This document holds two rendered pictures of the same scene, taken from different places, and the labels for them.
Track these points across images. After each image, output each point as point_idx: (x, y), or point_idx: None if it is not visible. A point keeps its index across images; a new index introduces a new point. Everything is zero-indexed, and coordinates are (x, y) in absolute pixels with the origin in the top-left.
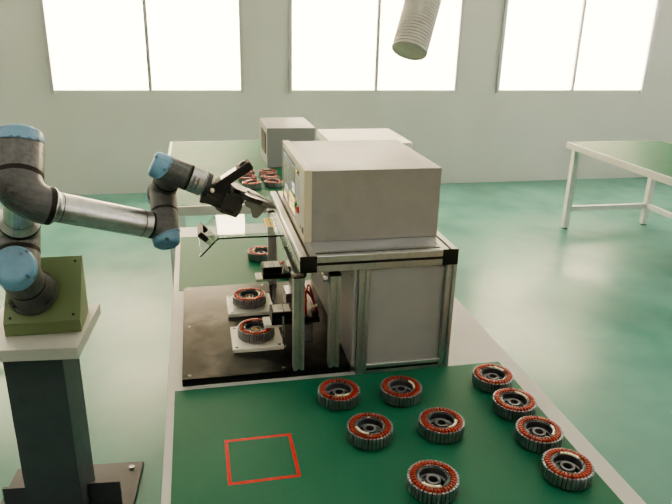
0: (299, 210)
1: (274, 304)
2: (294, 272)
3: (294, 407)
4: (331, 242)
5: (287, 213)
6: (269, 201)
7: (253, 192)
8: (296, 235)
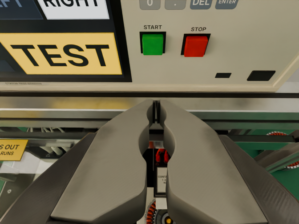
0: (216, 42)
1: (157, 187)
2: (276, 141)
3: (297, 196)
4: None
5: (34, 94)
6: (170, 106)
7: (92, 172)
8: (220, 98)
